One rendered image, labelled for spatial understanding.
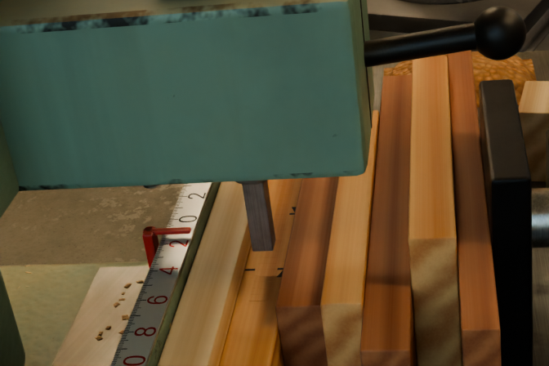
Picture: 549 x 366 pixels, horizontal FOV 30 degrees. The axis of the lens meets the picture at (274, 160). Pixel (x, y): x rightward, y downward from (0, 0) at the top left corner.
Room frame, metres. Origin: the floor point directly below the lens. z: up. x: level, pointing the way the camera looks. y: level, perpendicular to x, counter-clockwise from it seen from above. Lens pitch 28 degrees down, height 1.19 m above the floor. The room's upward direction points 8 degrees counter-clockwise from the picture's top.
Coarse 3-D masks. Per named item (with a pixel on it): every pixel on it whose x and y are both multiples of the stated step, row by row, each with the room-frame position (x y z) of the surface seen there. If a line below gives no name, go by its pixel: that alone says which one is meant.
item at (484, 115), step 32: (480, 96) 0.40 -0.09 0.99; (512, 96) 0.39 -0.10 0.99; (480, 128) 0.40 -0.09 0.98; (512, 128) 0.36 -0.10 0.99; (512, 160) 0.34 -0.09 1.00; (512, 192) 0.32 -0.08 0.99; (544, 192) 0.36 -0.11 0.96; (512, 224) 0.32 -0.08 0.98; (544, 224) 0.35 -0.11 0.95; (512, 256) 0.32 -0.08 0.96; (512, 288) 0.32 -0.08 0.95; (512, 320) 0.32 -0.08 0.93; (512, 352) 0.32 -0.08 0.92
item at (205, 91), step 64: (64, 0) 0.37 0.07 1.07; (128, 0) 0.36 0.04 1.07; (192, 0) 0.35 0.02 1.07; (256, 0) 0.34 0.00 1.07; (320, 0) 0.33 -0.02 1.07; (0, 64) 0.35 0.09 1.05; (64, 64) 0.35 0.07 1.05; (128, 64) 0.34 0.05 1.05; (192, 64) 0.34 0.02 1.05; (256, 64) 0.33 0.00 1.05; (320, 64) 0.33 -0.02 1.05; (64, 128) 0.35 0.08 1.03; (128, 128) 0.34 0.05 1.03; (192, 128) 0.34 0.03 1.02; (256, 128) 0.33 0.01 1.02; (320, 128) 0.33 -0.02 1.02
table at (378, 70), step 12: (540, 60) 0.63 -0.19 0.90; (540, 72) 0.61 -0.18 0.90; (540, 252) 0.41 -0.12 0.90; (540, 264) 0.40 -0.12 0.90; (540, 276) 0.39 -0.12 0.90; (540, 288) 0.38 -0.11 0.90; (540, 300) 0.37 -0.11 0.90; (540, 312) 0.36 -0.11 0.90; (540, 324) 0.36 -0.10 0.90; (540, 336) 0.35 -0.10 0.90; (540, 348) 0.34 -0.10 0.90; (540, 360) 0.33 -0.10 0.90
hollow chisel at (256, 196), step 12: (252, 192) 0.37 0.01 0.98; (264, 192) 0.37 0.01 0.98; (252, 204) 0.37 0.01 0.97; (264, 204) 0.37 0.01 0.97; (252, 216) 0.37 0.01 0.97; (264, 216) 0.37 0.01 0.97; (252, 228) 0.37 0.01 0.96; (264, 228) 0.37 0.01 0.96; (252, 240) 0.37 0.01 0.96; (264, 240) 0.37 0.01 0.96
